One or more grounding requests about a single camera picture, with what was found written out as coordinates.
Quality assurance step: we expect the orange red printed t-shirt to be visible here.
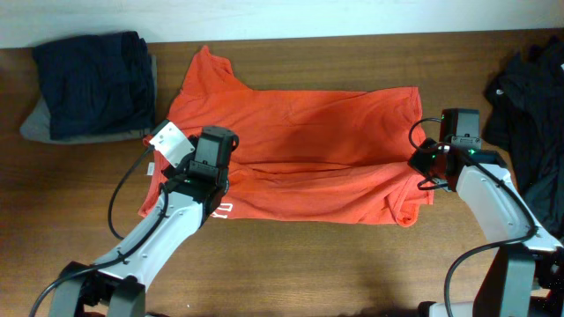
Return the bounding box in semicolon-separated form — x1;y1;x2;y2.
137;44;435;228

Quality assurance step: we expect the navy blue garment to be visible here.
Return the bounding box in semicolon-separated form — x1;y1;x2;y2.
32;31;156;141

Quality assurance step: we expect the grey garment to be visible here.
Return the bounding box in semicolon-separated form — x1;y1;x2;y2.
19;49;157;145

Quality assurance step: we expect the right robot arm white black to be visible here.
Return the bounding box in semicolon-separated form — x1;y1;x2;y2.
408;138;563;316

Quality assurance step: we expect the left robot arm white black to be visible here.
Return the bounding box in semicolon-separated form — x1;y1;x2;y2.
31;121;239;316

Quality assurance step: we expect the pile of dark clothes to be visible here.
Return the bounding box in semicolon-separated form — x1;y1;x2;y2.
482;37;563;240

